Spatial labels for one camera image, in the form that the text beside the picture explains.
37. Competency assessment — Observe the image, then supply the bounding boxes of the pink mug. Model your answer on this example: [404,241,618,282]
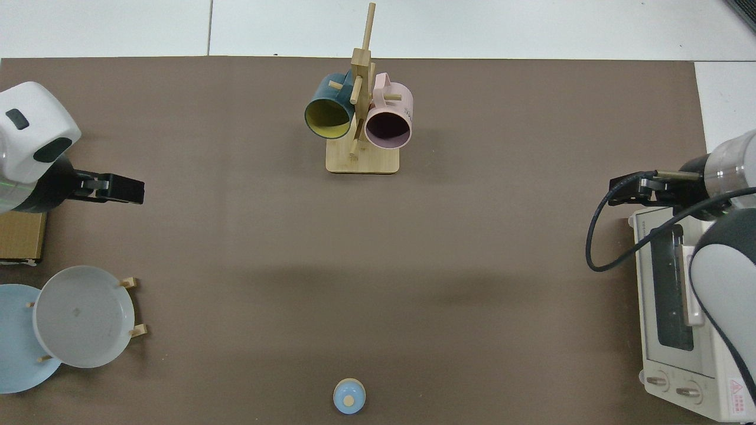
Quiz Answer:
[364,73,413,150]

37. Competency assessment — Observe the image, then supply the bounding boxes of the wooden plate rack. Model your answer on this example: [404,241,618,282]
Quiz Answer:
[27,276,148,362]

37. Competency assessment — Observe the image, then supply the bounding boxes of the wooden cup stand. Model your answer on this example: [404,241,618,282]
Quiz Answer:
[326,2,400,175]

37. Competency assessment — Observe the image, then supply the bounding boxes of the light blue plate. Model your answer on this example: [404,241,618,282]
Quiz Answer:
[0,284,63,394]

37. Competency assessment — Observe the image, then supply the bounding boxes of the grey plate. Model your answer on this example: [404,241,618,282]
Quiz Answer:
[32,266,135,369]

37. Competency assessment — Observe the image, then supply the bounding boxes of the wire basket with wooden floor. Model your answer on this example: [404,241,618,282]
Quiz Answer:
[0,211,48,264]

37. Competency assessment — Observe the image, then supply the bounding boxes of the dark grey device corner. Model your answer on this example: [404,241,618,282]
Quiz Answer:
[725,0,756,33]

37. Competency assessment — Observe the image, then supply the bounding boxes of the small blue round thing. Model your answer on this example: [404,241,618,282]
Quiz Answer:
[333,378,366,415]

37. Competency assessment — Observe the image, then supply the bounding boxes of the pale toaster oven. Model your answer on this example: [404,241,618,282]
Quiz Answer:
[627,204,756,423]

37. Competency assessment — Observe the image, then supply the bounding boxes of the dark teal mug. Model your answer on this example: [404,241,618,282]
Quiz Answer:
[304,72,356,140]

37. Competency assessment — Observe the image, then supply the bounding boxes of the brown table cloth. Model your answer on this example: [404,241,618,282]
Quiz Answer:
[0,57,712,425]

